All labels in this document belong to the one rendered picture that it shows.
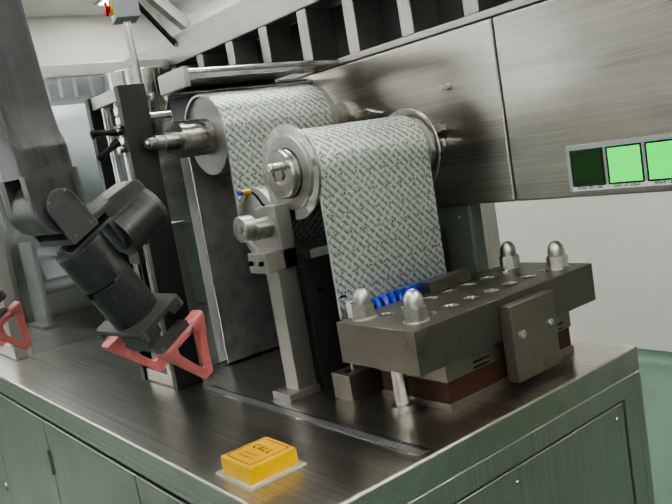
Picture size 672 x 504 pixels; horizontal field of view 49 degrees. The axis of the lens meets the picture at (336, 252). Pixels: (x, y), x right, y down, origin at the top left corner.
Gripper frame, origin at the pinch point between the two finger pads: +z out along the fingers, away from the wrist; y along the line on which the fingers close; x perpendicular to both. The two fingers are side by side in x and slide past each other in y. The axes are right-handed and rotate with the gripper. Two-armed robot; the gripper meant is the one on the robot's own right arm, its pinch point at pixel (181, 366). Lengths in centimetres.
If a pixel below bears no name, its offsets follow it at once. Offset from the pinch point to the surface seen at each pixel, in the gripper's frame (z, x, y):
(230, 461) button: 11.9, 4.3, -3.1
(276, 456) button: 13.5, 1.3, -7.9
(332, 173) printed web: -0.5, -38.0, 1.8
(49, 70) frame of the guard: -26, -64, 104
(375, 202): 8.1, -41.6, 0.8
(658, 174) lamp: 18, -55, -36
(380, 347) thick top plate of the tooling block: 15.9, -19.0, -10.0
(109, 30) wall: 15, -356, 525
